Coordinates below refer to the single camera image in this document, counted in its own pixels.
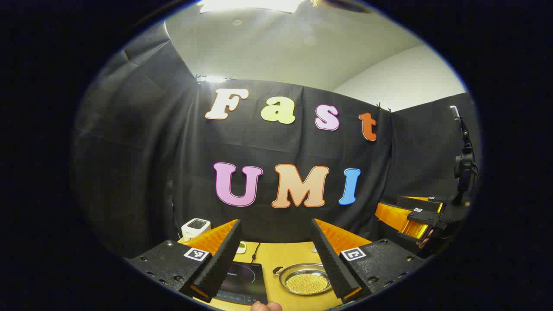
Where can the black induction cooktop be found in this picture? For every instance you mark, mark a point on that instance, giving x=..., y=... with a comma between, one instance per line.
x=246, y=280

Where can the pile of yellow soybeans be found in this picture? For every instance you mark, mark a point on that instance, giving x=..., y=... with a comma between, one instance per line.
x=306, y=283

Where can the white toaster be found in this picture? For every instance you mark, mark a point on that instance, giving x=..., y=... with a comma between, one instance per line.
x=194, y=229

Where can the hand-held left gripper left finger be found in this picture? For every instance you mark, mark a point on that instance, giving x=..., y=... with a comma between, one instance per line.
x=222, y=263

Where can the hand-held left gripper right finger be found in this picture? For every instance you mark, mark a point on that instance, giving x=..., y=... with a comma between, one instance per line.
x=335, y=268

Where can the ceiling light panel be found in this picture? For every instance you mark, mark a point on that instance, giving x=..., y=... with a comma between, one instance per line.
x=250, y=4

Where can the white divided bean dish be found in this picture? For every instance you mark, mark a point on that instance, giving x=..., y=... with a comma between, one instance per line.
x=241, y=248

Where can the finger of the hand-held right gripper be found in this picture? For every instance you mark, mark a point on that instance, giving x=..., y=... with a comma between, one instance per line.
x=421, y=203
x=425, y=217

